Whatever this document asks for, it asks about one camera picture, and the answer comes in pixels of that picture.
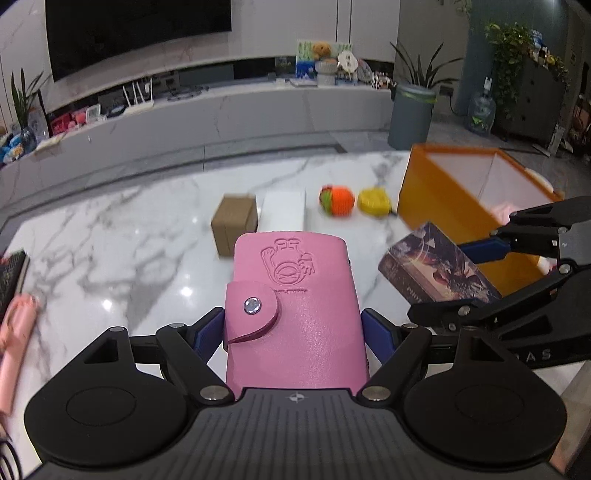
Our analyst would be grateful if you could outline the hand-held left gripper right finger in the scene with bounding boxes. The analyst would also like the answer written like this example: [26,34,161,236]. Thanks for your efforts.
[353,309,507,405]

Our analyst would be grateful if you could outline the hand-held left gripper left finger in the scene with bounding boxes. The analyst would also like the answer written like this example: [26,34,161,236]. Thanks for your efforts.
[82,306,234,407]

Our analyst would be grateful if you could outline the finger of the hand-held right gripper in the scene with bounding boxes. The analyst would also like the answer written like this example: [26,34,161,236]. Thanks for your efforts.
[407,262,574,334]
[457,196,591,267]

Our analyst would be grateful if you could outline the printed card box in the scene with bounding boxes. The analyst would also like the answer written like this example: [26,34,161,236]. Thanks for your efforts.
[378,222,503,306]

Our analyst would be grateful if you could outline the orange box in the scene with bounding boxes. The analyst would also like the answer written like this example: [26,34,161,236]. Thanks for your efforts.
[397,143,567,297]

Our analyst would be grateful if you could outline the pink wallet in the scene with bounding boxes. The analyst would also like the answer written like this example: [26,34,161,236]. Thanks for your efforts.
[223,232,370,400]

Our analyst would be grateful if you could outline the brown cardboard box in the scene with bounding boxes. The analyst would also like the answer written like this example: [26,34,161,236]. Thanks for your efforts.
[211,194,259,258]

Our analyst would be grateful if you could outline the yellow toy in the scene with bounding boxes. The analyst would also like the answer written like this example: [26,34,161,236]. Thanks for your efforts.
[357,187,398,216]

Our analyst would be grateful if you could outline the white round seat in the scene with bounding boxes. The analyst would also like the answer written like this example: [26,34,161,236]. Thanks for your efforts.
[524,166,556,192]

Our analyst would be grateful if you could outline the orange crochet toy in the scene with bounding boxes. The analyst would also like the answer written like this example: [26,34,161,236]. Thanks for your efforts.
[320,184,356,217]

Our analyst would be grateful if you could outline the clear water bottle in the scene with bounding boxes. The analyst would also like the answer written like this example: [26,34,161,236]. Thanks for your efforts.
[467,78,498,136]

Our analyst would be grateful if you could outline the white box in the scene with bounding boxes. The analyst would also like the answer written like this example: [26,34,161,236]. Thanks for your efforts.
[257,188,307,233]

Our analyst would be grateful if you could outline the grey trash bin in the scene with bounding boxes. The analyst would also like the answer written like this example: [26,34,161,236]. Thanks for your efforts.
[387,83,437,151]

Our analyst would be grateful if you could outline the grey cabinet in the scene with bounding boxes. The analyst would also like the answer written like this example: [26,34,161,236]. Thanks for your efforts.
[492,54,569,145]

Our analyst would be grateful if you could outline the ivy plant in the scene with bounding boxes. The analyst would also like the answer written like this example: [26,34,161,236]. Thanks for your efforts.
[485,23,537,121]

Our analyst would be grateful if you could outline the pink selfie stick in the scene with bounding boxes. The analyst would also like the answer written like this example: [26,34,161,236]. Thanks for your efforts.
[0,295,40,414]

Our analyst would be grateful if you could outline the long-leaf potted plant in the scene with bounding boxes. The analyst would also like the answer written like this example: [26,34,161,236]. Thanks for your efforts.
[390,41,465,89]

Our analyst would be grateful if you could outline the black remote control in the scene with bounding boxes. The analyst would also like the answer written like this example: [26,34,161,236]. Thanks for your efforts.
[0,249,30,325]

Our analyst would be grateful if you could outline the white marble television console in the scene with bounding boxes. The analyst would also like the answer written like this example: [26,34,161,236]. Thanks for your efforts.
[0,82,399,209]

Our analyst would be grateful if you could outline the white router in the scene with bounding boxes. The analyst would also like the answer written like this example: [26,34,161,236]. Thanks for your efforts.
[122,78,156,114]

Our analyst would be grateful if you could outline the pink plush toys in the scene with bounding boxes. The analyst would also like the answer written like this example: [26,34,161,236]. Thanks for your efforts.
[50,108,89,135]

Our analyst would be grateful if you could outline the green picture card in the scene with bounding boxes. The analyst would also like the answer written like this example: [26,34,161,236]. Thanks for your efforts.
[295,39,354,80]

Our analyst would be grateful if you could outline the blue snack packets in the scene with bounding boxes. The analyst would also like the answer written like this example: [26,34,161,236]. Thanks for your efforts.
[0,134,38,165]

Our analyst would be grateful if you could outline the tall green potted plant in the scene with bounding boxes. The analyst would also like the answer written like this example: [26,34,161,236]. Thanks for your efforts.
[10,68,52,140]

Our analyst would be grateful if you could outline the black television screen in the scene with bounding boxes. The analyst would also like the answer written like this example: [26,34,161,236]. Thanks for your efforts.
[45,0,233,84]

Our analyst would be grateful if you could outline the black cable loop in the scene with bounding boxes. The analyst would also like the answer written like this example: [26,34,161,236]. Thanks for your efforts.
[0,433,22,480]

